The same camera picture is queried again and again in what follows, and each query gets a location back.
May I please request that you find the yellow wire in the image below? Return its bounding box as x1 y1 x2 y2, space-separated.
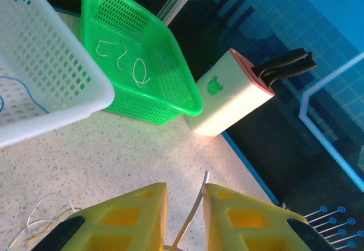
27 233 43 245

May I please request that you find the blue wire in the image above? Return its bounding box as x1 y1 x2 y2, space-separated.
0 75 49 116

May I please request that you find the cream knife block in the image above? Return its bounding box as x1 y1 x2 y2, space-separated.
185 48 276 137

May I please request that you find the white plastic basket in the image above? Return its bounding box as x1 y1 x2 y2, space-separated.
0 0 117 149

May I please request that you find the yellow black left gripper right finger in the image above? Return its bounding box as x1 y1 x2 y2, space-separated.
203 183 340 251

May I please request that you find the aluminium frame post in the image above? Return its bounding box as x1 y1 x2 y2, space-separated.
157 0 206 26

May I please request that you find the white wire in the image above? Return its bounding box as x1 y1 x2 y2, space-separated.
161 170 212 251
5 192 84 251
96 40 152 89

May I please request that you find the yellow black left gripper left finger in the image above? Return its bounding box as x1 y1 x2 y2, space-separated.
30 182 169 251

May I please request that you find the green plastic basket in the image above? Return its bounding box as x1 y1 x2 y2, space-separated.
80 0 205 126

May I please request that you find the black knife handle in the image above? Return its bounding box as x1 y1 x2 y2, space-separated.
251 48 314 76
259 57 319 89

